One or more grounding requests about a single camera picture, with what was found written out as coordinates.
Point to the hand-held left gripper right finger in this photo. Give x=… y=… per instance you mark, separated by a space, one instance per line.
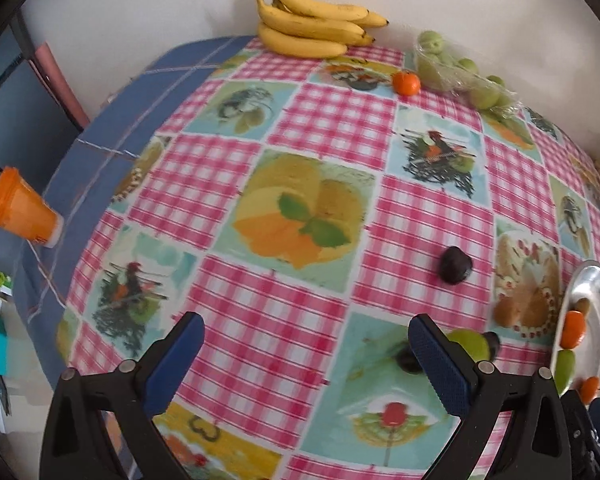
x=440 y=365

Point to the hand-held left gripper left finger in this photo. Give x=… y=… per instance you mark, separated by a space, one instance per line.
x=172 y=360

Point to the orange tangerine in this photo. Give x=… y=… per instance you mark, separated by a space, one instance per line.
x=590 y=389
x=573 y=330

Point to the dark purple plum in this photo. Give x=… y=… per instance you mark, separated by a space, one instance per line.
x=494 y=345
x=455 y=265
x=406 y=362

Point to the large green jujube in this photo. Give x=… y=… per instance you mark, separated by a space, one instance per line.
x=472 y=342
x=565 y=370

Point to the brown kiwi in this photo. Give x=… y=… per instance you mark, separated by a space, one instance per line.
x=581 y=306

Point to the round steel bowl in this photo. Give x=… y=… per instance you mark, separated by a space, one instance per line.
x=597 y=280

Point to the orange plastic cup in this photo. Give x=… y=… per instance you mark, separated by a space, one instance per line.
x=22 y=207

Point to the blue checked cloth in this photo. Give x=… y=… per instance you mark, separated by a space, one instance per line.
x=130 y=95

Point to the pink plaid fruit-print tablecloth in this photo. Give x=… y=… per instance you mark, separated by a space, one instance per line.
x=330 y=120

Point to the small tangerine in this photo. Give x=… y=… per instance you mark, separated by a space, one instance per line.
x=406 y=83

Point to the blue and pink chair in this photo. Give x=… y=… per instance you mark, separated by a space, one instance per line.
x=55 y=85

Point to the pile of green jujubes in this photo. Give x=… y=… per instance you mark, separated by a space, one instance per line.
x=432 y=40

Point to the yellow banana bunch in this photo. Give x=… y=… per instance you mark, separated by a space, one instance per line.
x=305 y=42

